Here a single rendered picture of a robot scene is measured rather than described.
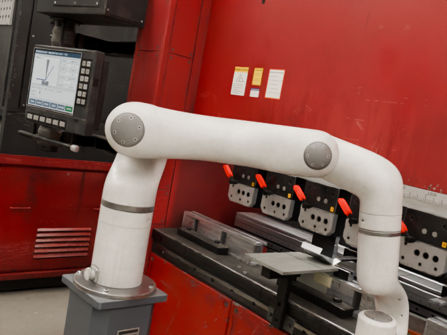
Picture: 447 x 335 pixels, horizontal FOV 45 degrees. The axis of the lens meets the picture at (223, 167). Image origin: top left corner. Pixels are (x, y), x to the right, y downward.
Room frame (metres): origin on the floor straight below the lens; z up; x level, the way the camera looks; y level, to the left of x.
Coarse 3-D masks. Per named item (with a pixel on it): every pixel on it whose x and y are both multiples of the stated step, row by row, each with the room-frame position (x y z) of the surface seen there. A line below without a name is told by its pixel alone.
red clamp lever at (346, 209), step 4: (340, 200) 1.69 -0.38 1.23; (344, 200) 1.69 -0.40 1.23; (340, 204) 1.68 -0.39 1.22; (344, 204) 1.68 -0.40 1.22; (344, 208) 1.67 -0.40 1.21; (348, 208) 1.67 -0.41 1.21; (344, 212) 1.67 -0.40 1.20; (348, 212) 1.66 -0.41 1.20; (348, 216) 1.66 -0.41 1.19; (352, 216) 1.66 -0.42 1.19; (352, 220) 1.64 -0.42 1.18; (356, 220) 1.65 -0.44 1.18
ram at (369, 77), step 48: (240, 0) 2.28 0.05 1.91; (288, 0) 2.06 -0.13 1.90; (336, 0) 1.88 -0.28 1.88; (384, 0) 1.73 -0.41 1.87; (432, 0) 1.60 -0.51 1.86; (240, 48) 2.24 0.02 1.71; (288, 48) 2.03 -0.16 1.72; (336, 48) 1.85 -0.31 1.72; (384, 48) 1.70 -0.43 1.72; (432, 48) 1.57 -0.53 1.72; (240, 96) 2.20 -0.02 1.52; (288, 96) 1.99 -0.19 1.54; (336, 96) 1.82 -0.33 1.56; (384, 96) 1.67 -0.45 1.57; (432, 96) 1.55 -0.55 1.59; (384, 144) 1.64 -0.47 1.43; (432, 144) 1.52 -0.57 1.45
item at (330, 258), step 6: (318, 234) 1.82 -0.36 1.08; (312, 240) 1.84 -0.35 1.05; (318, 240) 1.82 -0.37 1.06; (324, 240) 1.80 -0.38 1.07; (330, 240) 1.78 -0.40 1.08; (336, 240) 1.77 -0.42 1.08; (318, 246) 1.82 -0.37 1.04; (324, 246) 1.80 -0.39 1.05; (330, 246) 1.78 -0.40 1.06; (336, 246) 1.77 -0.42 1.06; (324, 252) 1.79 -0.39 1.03; (330, 252) 1.77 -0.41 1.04; (336, 252) 1.77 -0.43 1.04; (330, 258) 1.78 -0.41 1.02
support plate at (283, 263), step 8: (248, 256) 1.68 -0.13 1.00; (256, 256) 1.69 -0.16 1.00; (264, 256) 1.71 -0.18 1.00; (272, 256) 1.73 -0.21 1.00; (280, 256) 1.75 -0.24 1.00; (288, 256) 1.77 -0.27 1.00; (296, 256) 1.79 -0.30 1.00; (304, 256) 1.81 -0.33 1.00; (264, 264) 1.62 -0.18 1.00; (272, 264) 1.63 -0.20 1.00; (280, 264) 1.65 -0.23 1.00; (288, 264) 1.66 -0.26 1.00; (296, 264) 1.68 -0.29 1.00; (304, 264) 1.70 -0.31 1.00; (312, 264) 1.72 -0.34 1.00; (320, 264) 1.74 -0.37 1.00; (328, 264) 1.76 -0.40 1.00; (280, 272) 1.57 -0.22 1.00; (288, 272) 1.58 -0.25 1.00; (296, 272) 1.60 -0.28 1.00; (304, 272) 1.62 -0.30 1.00; (312, 272) 1.65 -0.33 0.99; (320, 272) 1.67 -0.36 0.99
